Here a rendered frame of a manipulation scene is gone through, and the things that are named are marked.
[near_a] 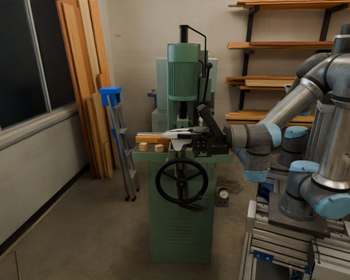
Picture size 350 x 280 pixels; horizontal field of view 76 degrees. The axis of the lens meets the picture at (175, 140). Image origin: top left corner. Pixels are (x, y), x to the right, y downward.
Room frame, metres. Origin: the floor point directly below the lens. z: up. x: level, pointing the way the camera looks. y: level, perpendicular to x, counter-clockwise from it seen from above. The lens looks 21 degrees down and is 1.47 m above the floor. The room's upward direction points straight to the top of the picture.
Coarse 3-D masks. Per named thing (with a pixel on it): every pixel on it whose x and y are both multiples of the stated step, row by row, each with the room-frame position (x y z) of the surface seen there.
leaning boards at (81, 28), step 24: (72, 0) 2.75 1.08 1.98; (72, 24) 2.56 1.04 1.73; (96, 24) 3.12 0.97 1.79; (72, 48) 2.47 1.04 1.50; (96, 48) 3.09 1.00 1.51; (72, 72) 2.43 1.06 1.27; (96, 72) 2.91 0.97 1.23; (96, 96) 2.52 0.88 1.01; (96, 120) 2.46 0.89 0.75; (96, 144) 2.41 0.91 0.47; (96, 168) 2.45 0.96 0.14
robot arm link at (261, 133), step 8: (248, 128) 0.65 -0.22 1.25; (256, 128) 0.65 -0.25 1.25; (264, 128) 0.65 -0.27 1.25; (272, 128) 0.65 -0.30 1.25; (248, 136) 0.63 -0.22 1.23; (256, 136) 0.63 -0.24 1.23; (264, 136) 0.63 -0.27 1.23; (272, 136) 0.63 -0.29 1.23; (280, 136) 0.64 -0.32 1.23; (248, 144) 0.63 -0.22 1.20; (256, 144) 0.64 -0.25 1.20; (264, 144) 0.63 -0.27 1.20; (272, 144) 0.64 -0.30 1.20; (256, 152) 0.64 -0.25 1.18; (264, 152) 0.63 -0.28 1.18
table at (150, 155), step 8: (136, 144) 1.37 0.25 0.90; (152, 144) 1.37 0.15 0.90; (136, 152) 1.25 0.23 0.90; (144, 152) 1.25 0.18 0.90; (152, 152) 1.25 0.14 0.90; (160, 152) 1.25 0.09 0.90; (136, 160) 1.25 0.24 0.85; (144, 160) 1.25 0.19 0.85; (152, 160) 1.24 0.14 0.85; (160, 160) 1.24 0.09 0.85; (200, 160) 1.23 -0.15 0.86; (208, 160) 1.23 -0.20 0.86; (216, 160) 1.23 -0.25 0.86; (224, 160) 1.23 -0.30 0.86; (168, 168) 1.14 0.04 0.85; (192, 168) 1.14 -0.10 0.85
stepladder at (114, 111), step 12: (108, 96) 2.02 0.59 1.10; (120, 96) 2.20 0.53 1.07; (108, 108) 2.03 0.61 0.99; (120, 108) 2.22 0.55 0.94; (120, 120) 2.16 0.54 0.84; (120, 132) 2.05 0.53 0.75; (120, 144) 2.00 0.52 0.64; (120, 156) 2.03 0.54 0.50; (120, 168) 2.01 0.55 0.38; (132, 168) 2.16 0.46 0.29; (132, 192) 2.00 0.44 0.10
